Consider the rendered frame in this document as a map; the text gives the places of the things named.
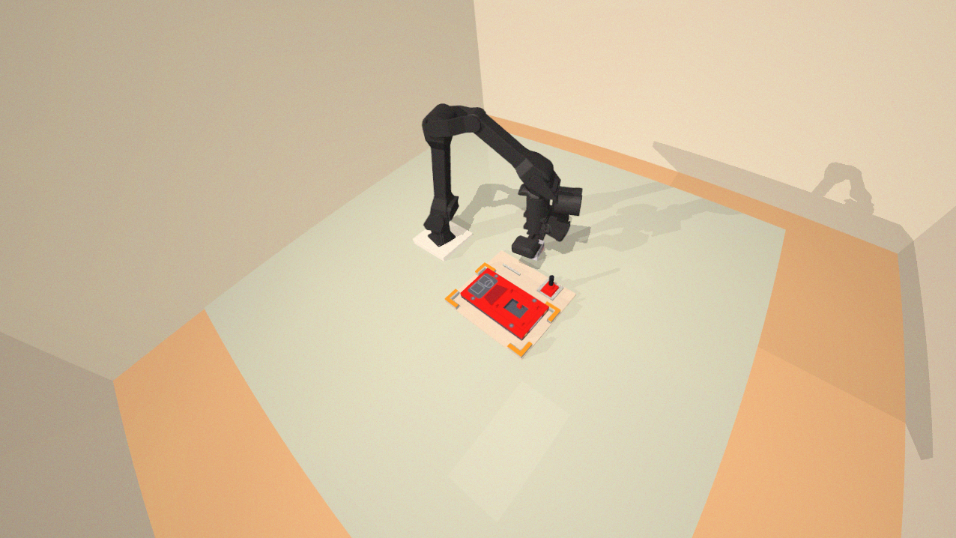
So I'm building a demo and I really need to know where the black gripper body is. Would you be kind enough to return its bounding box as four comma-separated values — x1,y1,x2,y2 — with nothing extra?
512,205,557,259

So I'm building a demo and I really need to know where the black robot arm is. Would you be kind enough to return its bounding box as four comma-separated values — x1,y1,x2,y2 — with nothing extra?
422,103,583,247

